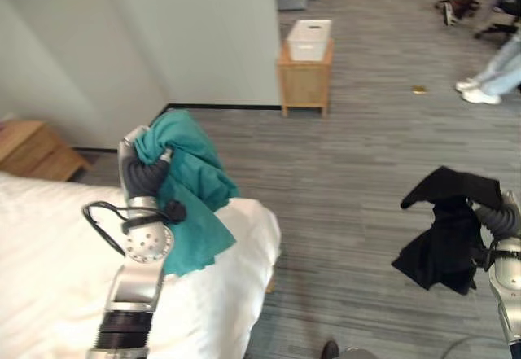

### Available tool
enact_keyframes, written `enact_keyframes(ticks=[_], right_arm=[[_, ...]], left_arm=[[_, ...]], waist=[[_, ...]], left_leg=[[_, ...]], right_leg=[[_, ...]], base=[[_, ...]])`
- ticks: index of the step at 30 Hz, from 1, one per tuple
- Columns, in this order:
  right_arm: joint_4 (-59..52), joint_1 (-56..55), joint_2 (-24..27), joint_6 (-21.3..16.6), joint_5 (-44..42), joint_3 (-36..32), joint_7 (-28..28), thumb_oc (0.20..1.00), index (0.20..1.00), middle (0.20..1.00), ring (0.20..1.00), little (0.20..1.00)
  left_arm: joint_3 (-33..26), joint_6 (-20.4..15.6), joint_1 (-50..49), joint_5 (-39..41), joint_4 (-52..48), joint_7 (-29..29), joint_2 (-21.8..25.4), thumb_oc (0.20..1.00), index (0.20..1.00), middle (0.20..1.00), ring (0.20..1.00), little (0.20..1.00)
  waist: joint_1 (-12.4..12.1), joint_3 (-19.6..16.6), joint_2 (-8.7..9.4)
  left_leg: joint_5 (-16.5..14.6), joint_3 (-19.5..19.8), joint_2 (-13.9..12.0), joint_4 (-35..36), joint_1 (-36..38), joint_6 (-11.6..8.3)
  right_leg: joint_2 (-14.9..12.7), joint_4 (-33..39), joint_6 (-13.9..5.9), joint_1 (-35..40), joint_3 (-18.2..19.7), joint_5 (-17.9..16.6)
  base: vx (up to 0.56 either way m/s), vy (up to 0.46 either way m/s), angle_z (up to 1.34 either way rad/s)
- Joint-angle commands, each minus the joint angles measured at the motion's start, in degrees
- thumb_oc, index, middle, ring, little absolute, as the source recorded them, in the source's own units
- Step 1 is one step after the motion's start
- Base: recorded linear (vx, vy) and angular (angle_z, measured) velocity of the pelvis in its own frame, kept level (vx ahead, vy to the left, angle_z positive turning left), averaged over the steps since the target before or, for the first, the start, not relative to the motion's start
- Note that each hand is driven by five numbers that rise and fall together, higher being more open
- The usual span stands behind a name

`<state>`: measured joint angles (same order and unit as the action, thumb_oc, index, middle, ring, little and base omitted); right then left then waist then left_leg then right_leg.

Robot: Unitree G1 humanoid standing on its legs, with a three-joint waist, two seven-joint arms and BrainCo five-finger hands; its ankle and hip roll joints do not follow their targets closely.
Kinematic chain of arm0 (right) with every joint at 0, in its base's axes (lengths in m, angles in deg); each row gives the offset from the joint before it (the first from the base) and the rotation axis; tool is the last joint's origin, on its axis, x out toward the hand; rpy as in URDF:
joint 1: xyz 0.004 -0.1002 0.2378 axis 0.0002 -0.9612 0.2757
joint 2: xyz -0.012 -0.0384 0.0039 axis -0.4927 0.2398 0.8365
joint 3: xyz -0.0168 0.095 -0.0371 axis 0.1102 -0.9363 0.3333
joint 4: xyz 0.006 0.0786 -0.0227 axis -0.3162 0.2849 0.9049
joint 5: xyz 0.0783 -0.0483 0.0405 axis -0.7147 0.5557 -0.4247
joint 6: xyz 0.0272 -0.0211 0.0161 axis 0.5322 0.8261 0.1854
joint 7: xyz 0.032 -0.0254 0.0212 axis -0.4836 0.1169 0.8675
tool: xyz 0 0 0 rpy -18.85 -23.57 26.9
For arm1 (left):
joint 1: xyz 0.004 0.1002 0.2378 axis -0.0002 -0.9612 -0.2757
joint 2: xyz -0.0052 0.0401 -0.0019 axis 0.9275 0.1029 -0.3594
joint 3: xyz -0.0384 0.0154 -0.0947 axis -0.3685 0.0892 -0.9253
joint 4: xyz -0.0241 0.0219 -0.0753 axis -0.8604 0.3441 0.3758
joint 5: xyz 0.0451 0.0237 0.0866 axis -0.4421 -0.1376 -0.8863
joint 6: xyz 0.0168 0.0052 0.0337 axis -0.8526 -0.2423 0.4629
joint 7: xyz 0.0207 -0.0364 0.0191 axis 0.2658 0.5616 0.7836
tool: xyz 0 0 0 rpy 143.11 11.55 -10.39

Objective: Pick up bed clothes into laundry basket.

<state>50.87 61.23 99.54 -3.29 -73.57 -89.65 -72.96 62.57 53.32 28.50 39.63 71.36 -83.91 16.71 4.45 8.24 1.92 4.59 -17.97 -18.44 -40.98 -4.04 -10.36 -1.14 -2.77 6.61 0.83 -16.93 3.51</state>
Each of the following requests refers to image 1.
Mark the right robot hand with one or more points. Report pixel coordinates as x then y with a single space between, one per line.
502 217

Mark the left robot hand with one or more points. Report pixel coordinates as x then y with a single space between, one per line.
136 172

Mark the black cloth garment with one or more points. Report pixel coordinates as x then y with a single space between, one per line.
445 233

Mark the teal cloth garment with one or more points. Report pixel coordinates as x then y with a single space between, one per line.
195 196

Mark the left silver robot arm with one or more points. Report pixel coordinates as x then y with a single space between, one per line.
132 277

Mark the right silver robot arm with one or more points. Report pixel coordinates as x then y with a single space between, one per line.
506 277

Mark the white bed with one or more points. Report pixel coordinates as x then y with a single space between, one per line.
81 269

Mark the wooden laundry hamper stand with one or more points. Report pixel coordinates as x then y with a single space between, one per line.
305 80

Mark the white plastic laundry basket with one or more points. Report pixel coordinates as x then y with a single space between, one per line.
308 39

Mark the wooden nightstand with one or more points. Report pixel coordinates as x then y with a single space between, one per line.
34 151

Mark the person in light trousers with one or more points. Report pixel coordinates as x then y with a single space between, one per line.
490 72

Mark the small yellow floor object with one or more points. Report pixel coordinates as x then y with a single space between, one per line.
418 89

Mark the robot dark foot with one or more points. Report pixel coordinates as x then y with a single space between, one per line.
329 349

